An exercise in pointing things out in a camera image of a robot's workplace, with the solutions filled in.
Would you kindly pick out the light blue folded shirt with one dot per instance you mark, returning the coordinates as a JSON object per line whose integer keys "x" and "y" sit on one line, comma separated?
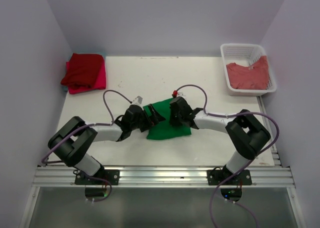
{"x": 65, "y": 88}

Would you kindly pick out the dark red folded shirt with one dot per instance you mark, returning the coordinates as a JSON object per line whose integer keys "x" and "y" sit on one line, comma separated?
{"x": 83, "y": 70}

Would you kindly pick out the white plastic basket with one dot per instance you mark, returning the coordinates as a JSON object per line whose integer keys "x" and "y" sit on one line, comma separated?
{"x": 245, "y": 55}

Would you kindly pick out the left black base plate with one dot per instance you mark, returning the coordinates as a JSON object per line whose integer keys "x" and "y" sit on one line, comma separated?
{"x": 111, "y": 175}

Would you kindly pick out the salmon t shirt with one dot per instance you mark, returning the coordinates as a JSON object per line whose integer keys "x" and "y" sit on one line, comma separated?
{"x": 253, "y": 77}

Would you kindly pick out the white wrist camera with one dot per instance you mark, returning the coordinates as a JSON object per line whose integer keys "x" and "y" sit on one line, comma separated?
{"x": 177, "y": 93}
{"x": 137, "y": 101}

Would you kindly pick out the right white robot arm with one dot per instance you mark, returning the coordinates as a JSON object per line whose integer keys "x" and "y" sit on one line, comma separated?
{"x": 246, "y": 132}

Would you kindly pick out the pink folded shirt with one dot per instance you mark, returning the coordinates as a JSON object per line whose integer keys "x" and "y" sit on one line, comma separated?
{"x": 100, "y": 83}

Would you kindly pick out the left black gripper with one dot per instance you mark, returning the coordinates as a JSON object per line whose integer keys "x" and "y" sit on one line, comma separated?
{"x": 155, "y": 118}

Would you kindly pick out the aluminium mounting rail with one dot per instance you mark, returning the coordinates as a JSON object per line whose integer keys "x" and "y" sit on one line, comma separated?
{"x": 167, "y": 176}

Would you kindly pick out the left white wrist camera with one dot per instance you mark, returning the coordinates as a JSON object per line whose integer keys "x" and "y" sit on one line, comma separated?
{"x": 137, "y": 101}

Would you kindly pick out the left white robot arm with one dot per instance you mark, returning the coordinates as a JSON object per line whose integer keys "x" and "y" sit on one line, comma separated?
{"x": 72, "y": 141}

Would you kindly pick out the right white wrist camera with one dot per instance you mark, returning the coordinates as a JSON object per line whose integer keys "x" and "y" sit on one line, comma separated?
{"x": 177, "y": 93}

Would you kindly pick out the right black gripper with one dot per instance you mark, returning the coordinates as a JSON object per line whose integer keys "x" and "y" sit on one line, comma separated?
{"x": 173, "y": 121}

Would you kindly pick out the green t shirt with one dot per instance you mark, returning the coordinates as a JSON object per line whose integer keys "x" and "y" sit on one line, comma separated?
{"x": 163, "y": 130}

